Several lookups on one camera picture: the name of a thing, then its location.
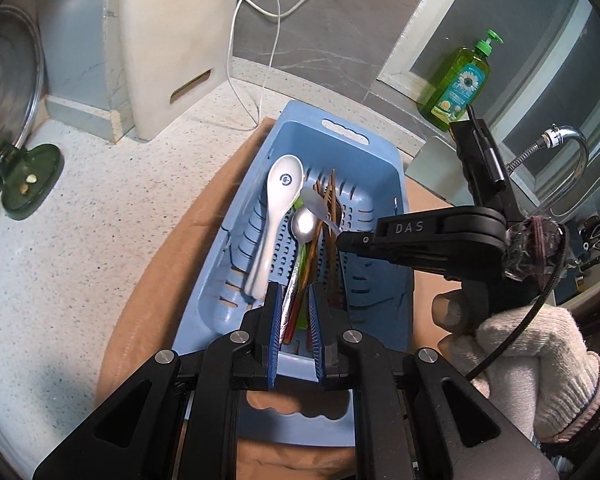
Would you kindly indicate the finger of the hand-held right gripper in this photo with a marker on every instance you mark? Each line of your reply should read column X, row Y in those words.
column 360, row 242

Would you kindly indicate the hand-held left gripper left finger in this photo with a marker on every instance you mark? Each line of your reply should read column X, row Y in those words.
column 275, row 330

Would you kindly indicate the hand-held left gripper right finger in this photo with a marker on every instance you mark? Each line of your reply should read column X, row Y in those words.
column 316, row 330

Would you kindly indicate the green plastic spoon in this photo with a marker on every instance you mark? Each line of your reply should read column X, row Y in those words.
column 306, row 320

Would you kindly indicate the brown wooden chopstick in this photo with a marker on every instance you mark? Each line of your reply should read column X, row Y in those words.
column 334, row 260
column 328, row 195
column 307, row 270

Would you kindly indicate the metal spoon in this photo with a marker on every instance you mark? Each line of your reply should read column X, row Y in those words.
column 305, row 225

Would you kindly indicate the translucent plastic spoon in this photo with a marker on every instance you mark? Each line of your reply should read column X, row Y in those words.
column 315, row 202

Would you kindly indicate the blue plastic basket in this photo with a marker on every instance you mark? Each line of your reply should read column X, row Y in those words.
column 375, row 180

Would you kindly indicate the white ceramic spoon with logo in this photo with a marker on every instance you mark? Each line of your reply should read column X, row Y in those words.
column 285, row 180

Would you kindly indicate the person's right hand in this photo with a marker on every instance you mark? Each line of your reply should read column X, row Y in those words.
column 530, row 360

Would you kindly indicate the grey splash guard panel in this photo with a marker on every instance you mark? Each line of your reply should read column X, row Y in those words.
column 430, row 175

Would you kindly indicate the peach mat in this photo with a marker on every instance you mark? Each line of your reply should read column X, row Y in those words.
column 145, row 310

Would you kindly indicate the chrome faucet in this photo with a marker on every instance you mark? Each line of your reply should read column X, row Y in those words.
column 555, row 137

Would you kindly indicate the green dish soap bottle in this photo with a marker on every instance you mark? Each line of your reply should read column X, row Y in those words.
column 455, row 90

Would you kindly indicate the black scissors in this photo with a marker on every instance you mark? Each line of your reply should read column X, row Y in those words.
column 597, row 232

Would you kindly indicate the steel sink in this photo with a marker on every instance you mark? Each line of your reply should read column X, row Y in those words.
column 595, row 295

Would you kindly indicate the white cutting board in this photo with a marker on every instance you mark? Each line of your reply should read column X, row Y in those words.
column 180, row 35

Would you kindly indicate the green lid stand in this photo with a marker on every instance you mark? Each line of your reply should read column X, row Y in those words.
column 35, row 170

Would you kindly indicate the steel pot lid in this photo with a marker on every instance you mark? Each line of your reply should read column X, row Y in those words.
column 10, row 90

